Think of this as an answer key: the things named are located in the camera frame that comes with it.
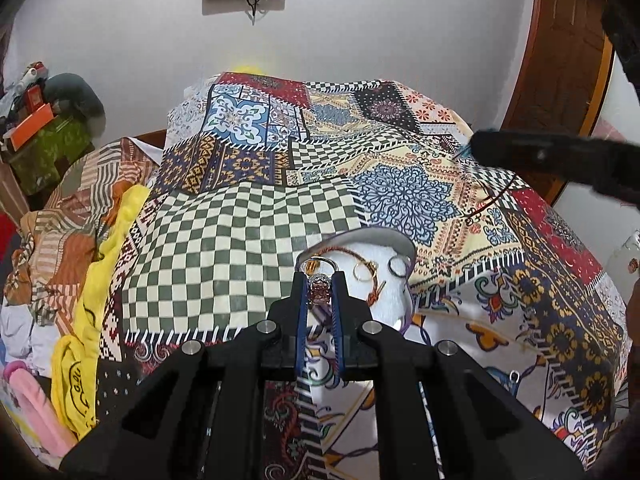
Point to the white cloth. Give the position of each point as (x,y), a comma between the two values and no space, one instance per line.
(22,335)

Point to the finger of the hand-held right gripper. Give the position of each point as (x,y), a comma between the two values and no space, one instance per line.
(545,155)

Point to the yellow curved object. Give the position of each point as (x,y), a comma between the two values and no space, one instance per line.
(252,69)

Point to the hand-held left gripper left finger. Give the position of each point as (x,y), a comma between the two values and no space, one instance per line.
(301,325)

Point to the grey jewellery tray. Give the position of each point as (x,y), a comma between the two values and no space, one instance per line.
(395,300)

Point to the wooden door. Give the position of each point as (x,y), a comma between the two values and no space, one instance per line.
(560,60)

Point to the small red-orange box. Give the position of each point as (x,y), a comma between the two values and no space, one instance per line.
(35,97)

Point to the red cloth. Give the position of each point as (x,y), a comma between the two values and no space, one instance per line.
(6,235)

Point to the grey cushion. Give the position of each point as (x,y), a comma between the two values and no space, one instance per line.
(75,95)

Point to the wooden bed frame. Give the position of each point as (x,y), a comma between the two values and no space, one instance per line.
(150,138)

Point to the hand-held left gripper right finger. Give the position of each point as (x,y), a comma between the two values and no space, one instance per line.
(339,330)

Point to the pile of white clutter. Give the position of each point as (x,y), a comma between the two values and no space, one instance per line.
(25,82)

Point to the orange flat box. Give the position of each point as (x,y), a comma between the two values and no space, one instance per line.
(32,127)

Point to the yellow printed cloth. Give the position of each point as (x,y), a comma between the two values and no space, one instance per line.
(107,260)

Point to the orange striped bed sheet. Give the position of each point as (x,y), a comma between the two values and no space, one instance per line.
(60,220)

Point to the green box with clutter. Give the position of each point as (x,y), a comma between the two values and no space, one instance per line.
(47,157)

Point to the pink cloth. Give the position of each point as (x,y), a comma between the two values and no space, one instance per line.
(35,405)

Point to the patchwork printed blanket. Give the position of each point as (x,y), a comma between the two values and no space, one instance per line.
(240,230)

